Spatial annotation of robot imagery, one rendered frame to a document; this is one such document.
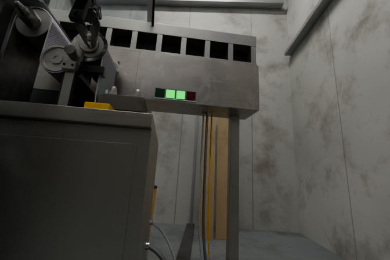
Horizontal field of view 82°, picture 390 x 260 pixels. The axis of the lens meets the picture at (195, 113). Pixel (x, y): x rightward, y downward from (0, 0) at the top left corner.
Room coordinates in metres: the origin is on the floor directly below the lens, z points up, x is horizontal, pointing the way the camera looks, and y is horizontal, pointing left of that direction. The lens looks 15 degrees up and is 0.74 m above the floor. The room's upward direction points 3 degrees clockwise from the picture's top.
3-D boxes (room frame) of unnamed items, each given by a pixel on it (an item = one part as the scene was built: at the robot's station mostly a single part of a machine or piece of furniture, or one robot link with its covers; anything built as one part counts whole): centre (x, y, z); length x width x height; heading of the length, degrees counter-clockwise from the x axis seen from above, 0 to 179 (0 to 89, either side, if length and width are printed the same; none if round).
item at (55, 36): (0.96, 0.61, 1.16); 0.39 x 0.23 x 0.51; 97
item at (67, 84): (0.81, 0.50, 1.05); 0.06 x 0.05 x 0.31; 7
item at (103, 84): (0.98, 0.42, 1.11); 0.23 x 0.01 x 0.18; 7
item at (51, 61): (0.96, 0.60, 1.17); 0.26 x 0.12 x 0.12; 7
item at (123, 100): (1.04, 0.31, 1.00); 0.40 x 0.16 x 0.06; 7
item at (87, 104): (0.64, 0.28, 0.91); 0.07 x 0.07 x 0.02; 7
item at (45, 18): (0.96, 0.73, 1.33); 0.25 x 0.14 x 0.14; 7
